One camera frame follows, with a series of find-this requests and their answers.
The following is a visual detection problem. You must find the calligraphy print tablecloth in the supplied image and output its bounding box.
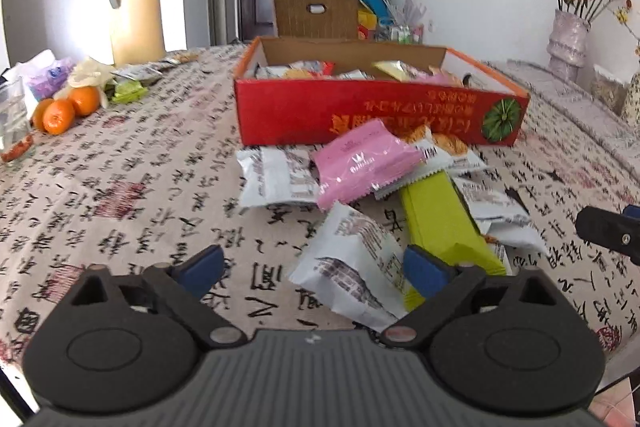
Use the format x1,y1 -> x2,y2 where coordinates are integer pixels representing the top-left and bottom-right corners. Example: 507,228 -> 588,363
1,46 -> 639,379

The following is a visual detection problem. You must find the clear lidded food container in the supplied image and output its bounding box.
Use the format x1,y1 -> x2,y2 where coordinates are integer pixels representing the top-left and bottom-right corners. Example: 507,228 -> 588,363
590,64 -> 628,115

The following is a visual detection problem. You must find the drinking glass with goji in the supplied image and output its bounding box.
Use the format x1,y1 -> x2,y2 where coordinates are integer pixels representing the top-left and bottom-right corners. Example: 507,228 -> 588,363
0,77 -> 34,164

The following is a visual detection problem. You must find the brown wooden chair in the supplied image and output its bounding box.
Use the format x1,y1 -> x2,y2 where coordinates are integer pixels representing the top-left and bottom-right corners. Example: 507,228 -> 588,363
272,0 -> 359,40

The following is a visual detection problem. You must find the white barcode snack packet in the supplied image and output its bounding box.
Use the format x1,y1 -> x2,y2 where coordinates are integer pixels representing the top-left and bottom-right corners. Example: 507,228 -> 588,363
113,65 -> 162,83

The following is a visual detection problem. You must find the pink snack packet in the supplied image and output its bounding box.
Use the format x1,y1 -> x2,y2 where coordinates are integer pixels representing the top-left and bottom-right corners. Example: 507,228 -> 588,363
311,119 -> 424,211

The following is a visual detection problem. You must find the red cardboard pumpkin box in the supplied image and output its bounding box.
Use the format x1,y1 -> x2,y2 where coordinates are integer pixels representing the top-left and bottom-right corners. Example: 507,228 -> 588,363
233,37 -> 530,146

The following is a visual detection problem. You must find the front orange mandarin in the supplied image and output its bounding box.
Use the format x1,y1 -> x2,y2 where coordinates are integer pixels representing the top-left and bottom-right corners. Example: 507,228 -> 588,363
42,100 -> 76,135

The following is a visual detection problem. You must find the metal wire storage cart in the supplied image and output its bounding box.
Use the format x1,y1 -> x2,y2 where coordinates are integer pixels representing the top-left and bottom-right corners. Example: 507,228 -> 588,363
376,17 -> 424,44

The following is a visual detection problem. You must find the pink textured flower vase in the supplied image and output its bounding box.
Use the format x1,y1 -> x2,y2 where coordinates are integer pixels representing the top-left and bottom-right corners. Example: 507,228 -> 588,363
547,10 -> 590,83

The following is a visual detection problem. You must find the cream artificial flower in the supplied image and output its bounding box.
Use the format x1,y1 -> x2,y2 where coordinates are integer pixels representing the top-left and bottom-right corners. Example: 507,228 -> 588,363
53,58 -> 115,108

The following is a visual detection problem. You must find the folded pink grey cloth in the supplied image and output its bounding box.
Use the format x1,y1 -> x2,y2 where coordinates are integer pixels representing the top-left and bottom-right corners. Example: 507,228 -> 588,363
486,60 -> 639,178

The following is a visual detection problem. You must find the floral ceramic vase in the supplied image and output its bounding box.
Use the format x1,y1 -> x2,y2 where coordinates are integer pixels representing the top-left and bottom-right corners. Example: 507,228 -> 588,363
620,72 -> 640,130

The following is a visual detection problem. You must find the red orange chip bag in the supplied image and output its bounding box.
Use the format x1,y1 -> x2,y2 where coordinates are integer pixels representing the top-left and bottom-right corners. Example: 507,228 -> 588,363
288,61 -> 335,77

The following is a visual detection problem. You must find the yellow thermos jug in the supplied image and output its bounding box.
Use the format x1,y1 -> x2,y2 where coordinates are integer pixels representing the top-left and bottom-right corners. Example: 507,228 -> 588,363
108,0 -> 166,66

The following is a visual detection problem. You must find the orange mandarin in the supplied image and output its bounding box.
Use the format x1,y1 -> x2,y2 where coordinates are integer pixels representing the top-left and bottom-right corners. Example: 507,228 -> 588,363
32,98 -> 54,132
67,86 -> 101,117
42,100 -> 76,135

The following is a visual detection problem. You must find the rear orange mandarin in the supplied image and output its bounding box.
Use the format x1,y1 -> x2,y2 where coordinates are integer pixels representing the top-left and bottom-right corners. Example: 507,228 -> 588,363
67,86 -> 101,117

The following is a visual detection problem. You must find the purple tissue pack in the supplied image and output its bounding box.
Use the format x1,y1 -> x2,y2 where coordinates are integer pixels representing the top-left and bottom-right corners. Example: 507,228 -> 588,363
27,57 -> 75,102

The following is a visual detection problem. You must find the small green snack packet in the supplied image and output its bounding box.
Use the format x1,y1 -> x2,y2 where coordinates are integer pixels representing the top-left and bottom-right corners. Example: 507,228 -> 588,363
111,79 -> 148,104

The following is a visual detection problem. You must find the long green snack bar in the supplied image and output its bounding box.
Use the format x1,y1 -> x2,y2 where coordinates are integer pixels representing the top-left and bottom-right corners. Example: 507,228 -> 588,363
400,172 -> 506,311

